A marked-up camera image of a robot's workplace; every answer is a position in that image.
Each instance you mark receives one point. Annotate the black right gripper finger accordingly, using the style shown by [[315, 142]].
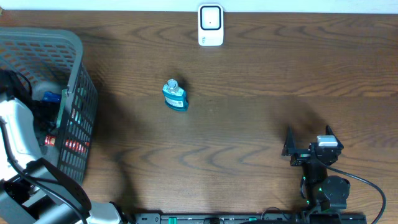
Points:
[[289, 145], [329, 131]]

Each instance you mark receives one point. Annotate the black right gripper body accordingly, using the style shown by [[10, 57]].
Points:
[[301, 158]]

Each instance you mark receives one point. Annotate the blue Oreo cookie pack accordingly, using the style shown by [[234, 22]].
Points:
[[50, 97]]

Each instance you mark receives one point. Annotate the red Nescafe coffee stick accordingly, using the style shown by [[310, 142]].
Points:
[[73, 145]]

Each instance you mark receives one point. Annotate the teal mouthwash bottle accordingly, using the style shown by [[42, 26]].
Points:
[[175, 96]]

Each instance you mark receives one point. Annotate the mint green wipes pack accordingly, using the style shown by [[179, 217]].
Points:
[[63, 101]]

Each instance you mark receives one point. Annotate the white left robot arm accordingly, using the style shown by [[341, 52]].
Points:
[[33, 188]]

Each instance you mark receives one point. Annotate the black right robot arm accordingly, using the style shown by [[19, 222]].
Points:
[[327, 192]]

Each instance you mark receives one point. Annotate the white barcode scanner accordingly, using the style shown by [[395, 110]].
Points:
[[210, 25]]

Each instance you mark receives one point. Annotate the grey plastic shopping basket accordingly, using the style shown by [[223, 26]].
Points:
[[53, 61]]

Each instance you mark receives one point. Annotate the black mounting rail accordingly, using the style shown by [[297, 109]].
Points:
[[156, 218]]

